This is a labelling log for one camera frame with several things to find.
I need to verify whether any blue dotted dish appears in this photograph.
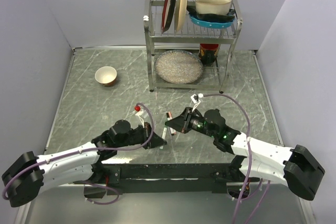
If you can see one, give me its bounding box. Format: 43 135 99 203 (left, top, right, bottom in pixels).
190 16 235 29

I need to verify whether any speckled grey plate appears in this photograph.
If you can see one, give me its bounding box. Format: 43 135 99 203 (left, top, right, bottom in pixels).
154 50 204 84

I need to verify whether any beige plate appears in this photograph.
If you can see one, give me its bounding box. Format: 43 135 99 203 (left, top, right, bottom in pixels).
174 0 187 33

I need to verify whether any cream ceramic bowl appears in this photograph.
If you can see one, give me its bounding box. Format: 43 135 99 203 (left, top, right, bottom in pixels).
195 0 232 15

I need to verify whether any red black plate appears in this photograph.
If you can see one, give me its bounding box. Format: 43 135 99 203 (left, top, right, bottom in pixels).
161 0 176 33

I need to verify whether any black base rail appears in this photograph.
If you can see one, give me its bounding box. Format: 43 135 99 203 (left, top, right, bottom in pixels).
88 163 245 194

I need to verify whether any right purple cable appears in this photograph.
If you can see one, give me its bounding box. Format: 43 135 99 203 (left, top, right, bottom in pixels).
202 93 271 224

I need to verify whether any small cream bowl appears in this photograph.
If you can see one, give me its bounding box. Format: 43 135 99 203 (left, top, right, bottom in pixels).
95 66 118 87

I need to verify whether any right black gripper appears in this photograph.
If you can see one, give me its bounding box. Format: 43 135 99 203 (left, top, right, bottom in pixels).
165 108 217 138

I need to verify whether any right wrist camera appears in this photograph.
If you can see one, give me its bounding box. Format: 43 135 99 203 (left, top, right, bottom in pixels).
190 93 204 104

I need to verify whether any green white pen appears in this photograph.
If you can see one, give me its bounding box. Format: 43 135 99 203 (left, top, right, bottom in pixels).
162 127 167 139

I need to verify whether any black dish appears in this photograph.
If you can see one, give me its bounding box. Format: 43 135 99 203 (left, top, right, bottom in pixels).
186 5 235 23

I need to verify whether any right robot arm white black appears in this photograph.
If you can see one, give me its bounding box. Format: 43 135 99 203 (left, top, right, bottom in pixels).
165 107 325 201

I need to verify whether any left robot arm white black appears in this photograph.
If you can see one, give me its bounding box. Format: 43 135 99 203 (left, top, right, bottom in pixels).
2 120 167 207

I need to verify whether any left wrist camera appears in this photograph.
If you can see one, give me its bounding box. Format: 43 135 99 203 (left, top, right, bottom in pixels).
134 105 149 120

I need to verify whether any purple cable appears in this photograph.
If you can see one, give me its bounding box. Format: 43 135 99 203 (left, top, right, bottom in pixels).
202 93 271 224
2 102 155 206

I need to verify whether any red black mug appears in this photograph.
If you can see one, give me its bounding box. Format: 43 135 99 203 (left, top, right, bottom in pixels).
198 44 219 66

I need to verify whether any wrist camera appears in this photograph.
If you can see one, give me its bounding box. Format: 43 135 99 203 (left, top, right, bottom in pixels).
134 105 149 120
190 93 204 104

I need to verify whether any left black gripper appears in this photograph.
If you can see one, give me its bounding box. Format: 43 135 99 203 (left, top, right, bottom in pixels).
116 121 166 148

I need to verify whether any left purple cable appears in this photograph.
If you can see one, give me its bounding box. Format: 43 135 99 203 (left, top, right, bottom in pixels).
2 102 155 206

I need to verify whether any steel dish rack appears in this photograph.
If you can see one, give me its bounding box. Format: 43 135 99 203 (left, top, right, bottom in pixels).
143 0 243 93

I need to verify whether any white pen orange cap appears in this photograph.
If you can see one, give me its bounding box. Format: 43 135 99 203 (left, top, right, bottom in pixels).
168 112 176 135

